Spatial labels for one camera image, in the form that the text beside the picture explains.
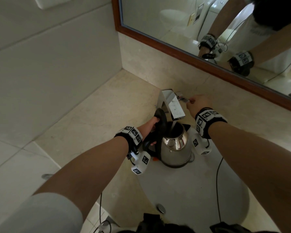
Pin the person's right hand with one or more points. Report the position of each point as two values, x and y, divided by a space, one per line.
200 103

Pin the person's left hand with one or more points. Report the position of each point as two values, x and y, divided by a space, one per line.
148 127

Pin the person's right fingers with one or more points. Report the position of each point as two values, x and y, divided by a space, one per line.
191 101

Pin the person's left fingers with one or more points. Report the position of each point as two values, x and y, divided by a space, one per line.
156 120

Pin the chrome faucet lever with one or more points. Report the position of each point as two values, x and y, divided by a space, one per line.
183 99

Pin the person's right forearm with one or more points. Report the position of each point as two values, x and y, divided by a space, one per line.
254 162

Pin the person's left forearm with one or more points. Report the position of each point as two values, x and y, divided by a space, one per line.
87 172

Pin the water stream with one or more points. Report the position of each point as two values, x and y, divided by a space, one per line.
172 126

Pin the chrome square faucet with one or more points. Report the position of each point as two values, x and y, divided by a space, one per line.
173 104

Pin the white sink basin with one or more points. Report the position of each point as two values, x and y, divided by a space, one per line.
191 191

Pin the chrome sink overflow cap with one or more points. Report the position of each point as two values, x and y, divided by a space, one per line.
161 208

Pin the white shirt sleeve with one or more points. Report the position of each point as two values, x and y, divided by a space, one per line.
38 215

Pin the white marker right wrist camera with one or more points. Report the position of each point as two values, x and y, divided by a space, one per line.
203 118

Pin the white marker wrist camera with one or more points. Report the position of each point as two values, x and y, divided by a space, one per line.
203 118
135 138

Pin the white marker left wrist camera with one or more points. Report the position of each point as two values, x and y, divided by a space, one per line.
135 138

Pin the wood framed wall mirror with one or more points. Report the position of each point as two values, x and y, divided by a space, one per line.
184 29

